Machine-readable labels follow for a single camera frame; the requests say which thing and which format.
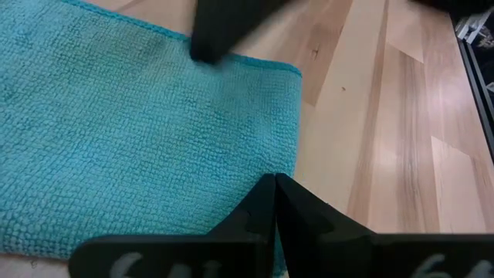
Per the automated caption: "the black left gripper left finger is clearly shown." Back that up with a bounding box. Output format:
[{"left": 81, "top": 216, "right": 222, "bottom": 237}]
[{"left": 68, "top": 173, "right": 276, "bottom": 278}]

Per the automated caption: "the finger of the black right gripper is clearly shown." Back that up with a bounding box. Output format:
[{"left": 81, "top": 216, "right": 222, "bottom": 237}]
[{"left": 189, "top": 0, "right": 294, "bottom": 65}]

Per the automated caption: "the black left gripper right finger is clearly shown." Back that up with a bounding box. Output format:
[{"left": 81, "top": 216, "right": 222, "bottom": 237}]
[{"left": 274, "top": 172, "right": 494, "bottom": 278}]

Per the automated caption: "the light blue microfiber towel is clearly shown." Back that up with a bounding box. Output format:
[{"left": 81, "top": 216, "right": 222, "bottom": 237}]
[{"left": 0, "top": 0, "right": 303, "bottom": 277}]

